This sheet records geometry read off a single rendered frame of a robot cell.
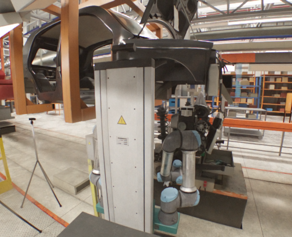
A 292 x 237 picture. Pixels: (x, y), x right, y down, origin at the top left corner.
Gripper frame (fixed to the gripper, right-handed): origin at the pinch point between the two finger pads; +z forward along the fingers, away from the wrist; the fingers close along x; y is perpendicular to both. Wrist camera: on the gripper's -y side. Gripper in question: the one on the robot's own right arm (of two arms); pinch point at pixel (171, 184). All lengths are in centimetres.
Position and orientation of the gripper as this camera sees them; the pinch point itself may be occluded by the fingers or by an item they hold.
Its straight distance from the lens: 166.4
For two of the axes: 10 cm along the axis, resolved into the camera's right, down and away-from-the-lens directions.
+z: -0.4, 8.2, 5.6
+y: 2.1, 5.6, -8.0
